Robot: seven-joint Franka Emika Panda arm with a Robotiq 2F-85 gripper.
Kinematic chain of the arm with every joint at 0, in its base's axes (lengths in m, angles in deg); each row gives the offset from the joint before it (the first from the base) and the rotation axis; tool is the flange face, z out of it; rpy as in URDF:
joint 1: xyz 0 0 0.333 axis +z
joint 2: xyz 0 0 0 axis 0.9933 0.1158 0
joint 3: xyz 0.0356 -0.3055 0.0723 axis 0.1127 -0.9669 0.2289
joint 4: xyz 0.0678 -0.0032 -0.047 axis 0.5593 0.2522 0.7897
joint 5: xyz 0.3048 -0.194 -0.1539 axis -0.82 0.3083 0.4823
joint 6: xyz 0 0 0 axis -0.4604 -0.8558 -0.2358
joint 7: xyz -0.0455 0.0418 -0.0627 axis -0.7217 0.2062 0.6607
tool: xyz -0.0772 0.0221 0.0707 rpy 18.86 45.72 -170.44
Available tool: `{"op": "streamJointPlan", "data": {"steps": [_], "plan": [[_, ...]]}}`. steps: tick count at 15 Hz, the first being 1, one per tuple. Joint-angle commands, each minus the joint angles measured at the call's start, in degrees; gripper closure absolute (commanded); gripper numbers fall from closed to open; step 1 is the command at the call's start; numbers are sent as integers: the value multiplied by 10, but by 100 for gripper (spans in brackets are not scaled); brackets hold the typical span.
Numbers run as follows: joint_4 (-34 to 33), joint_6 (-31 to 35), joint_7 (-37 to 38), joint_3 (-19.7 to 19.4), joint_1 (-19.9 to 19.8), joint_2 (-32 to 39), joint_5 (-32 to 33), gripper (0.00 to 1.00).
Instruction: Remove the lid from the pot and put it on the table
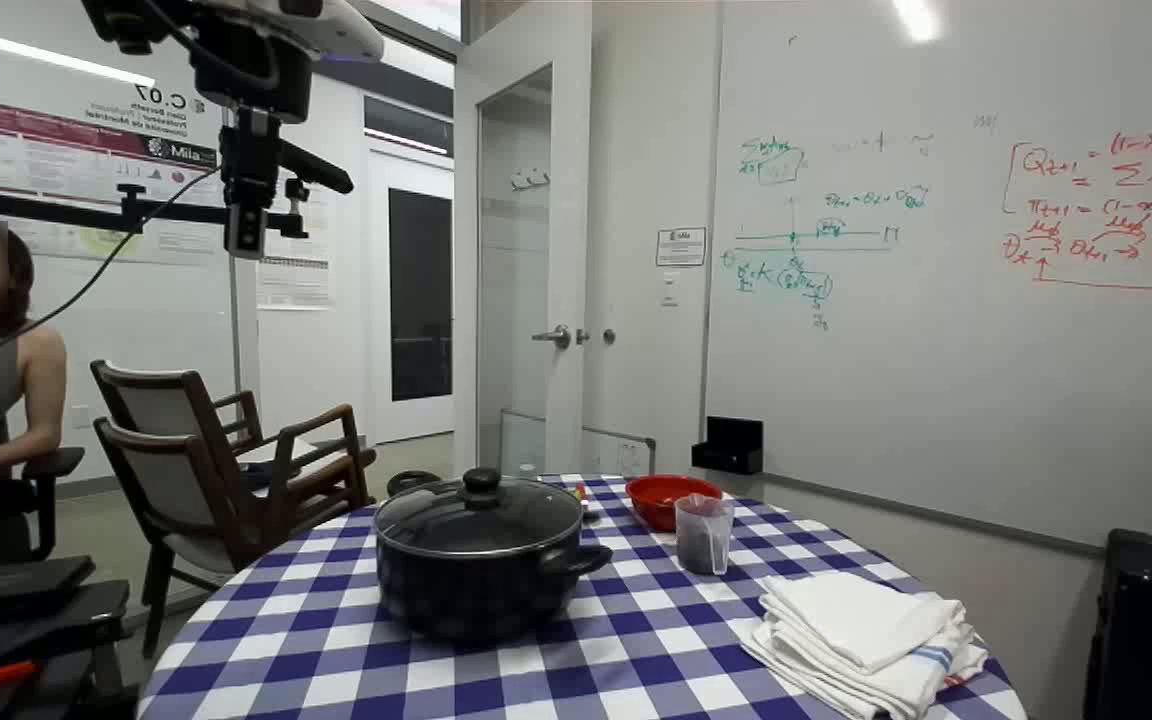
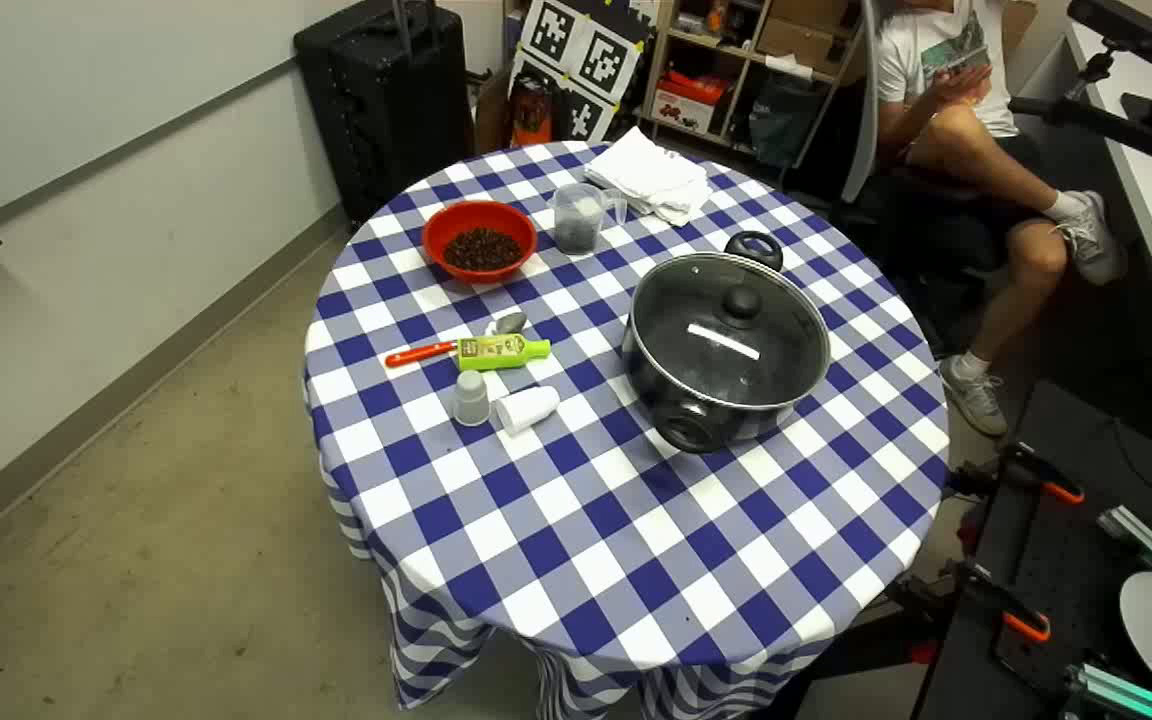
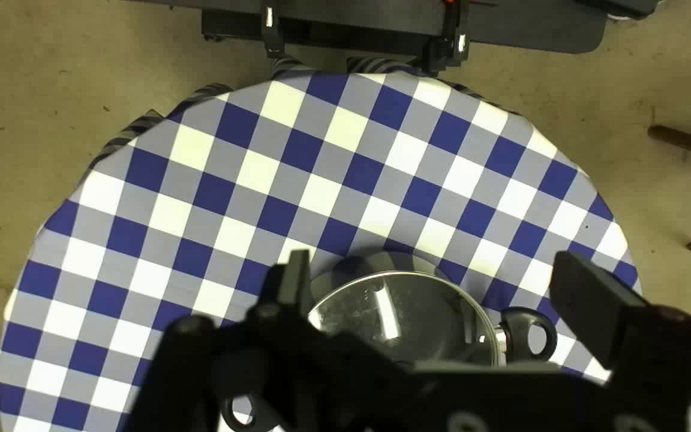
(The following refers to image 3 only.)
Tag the black cooking pot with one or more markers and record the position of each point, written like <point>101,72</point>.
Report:
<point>532,312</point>

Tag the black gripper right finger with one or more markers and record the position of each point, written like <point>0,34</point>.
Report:
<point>593,302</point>

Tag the dark robot stand platform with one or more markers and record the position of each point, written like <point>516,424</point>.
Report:
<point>360,16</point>

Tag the blue white checkered tablecloth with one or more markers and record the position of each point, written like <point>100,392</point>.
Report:
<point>281,160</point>

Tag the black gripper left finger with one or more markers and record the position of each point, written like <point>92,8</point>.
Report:
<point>290,284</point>

